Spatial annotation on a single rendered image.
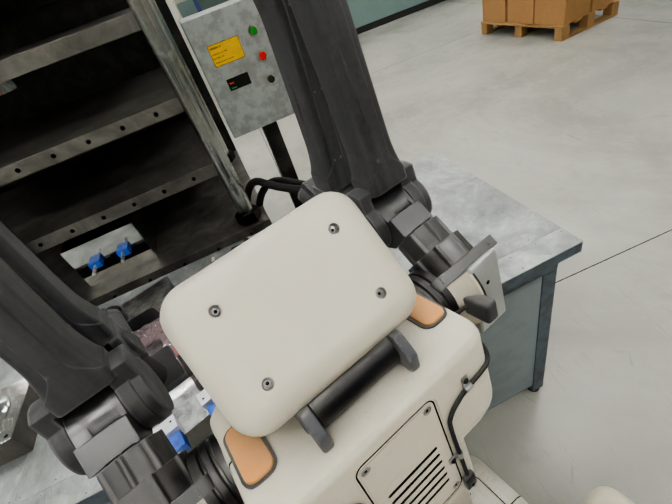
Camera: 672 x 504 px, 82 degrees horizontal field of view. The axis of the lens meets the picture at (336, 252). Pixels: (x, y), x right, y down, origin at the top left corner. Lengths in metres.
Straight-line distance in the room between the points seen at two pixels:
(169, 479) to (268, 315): 0.21
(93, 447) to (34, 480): 0.79
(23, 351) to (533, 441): 1.57
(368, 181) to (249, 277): 0.25
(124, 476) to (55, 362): 0.13
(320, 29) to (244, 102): 1.09
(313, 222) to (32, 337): 0.28
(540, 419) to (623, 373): 0.38
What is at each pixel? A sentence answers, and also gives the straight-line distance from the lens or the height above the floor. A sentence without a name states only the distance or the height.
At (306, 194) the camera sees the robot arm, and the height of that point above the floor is 1.20.
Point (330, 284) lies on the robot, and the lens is 0.34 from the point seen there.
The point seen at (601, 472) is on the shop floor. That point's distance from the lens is 1.72.
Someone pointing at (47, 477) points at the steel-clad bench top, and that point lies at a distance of 1.25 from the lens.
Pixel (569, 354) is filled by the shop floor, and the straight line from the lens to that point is 1.92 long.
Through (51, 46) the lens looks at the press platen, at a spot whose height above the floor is 1.53.
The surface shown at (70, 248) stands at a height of 0.96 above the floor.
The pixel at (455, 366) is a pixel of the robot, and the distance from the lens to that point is 0.41.
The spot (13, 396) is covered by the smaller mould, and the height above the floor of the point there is 0.87.
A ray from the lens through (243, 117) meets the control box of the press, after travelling 1.57.
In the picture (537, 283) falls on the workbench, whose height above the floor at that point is 0.65.
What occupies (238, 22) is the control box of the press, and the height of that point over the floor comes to 1.42.
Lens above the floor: 1.57
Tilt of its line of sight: 39 degrees down
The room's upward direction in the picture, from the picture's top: 20 degrees counter-clockwise
